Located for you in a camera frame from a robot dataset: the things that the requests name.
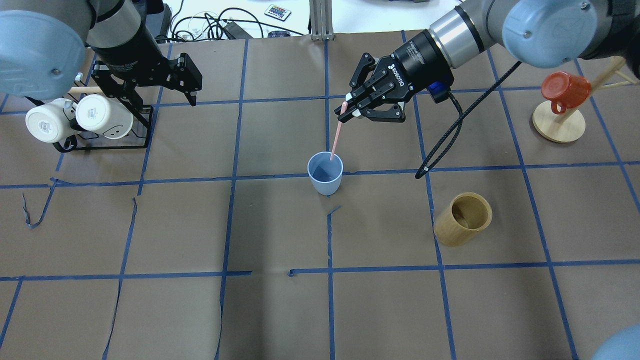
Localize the bamboo holder cup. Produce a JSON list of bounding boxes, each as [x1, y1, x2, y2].
[[433, 192, 493, 248]]

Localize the aluminium frame post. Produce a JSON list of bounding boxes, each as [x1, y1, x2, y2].
[[309, 0, 335, 41]]

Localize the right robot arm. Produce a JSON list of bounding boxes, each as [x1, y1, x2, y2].
[[334, 0, 639, 123]]

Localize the black wire mug rack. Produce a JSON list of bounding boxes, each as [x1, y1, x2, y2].
[[52, 65, 154, 153]]

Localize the tangled black cables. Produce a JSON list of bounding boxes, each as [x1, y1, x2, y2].
[[167, 0, 306, 43]]

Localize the remote control with coloured buttons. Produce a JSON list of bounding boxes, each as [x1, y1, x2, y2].
[[263, 4, 292, 22]]

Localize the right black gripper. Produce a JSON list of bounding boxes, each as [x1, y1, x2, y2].
[[337, 30, 454, 123]]

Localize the wooden cup tree stand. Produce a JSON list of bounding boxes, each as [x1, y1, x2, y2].
[[531, 55, 639, 144]]

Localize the black power adapter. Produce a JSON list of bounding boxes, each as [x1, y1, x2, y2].
[[222, 22, 253, 40]]

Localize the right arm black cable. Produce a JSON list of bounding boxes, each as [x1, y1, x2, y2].
[[415, 60, 523, 180]]

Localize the pink chopstick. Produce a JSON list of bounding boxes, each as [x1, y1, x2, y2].
[[329, 100, 348, 161]]

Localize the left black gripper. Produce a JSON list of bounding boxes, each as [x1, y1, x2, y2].
[[91, 52, 202, 107]]

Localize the blue plastic cup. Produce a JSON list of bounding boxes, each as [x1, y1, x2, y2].
[[306, 152, 345, 196]]

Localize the white mug left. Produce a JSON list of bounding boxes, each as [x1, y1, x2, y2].
[[25, 98, 80, 144]]

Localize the red cup on stand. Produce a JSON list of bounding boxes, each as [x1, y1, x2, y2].
[[541, 71, 592, 116]]

